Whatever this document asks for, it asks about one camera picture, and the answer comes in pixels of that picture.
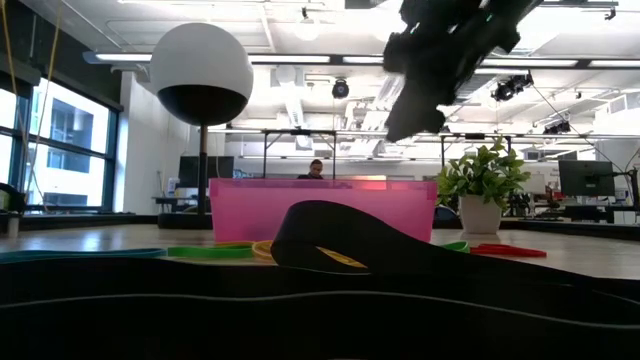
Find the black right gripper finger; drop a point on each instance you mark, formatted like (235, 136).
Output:
(412, 117)

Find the wide black rubber band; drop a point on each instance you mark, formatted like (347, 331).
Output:
(350, 235)

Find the grey-green rubber band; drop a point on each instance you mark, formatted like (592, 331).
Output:
(457, 246)

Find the yellow rubber band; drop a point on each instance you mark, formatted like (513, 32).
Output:
(262, 250)
(345, 257)

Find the red rubber band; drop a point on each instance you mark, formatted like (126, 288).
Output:
(505, 250)

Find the green rubber band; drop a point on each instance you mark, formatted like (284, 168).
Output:
(210, 251)

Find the large teal-grey rubber band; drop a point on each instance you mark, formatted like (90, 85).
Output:
(75, 254)

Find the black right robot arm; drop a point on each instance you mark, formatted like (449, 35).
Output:
(510, 10)

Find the pink translucent plastic bin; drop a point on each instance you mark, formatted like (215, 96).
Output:
(250, 210)

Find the black track spotlights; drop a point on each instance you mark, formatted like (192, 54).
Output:
(510, 87)

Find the small potted green plant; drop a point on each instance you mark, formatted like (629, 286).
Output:
(480, 175)

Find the person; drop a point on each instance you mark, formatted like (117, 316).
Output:
(312, 170)

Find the black workstation stand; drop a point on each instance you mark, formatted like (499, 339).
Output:
(300, 132)

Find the ceiling light strip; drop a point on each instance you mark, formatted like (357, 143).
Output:
(290, 59)

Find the black computer monitor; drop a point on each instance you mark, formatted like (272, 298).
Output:
(585, 177)
(220, 170)

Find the white globe lamp black base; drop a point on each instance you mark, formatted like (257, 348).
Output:
(200, 55)

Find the large glass window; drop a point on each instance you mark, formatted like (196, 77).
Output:
(70, 140)

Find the white cup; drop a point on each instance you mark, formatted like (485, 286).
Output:
(12, 227)

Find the silver ceiling duct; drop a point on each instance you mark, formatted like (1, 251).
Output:
(472, 87)

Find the black dome ceiling camera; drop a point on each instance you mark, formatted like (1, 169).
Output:
(340, 89)

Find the black metal table frame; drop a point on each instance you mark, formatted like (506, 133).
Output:
(75, 221)

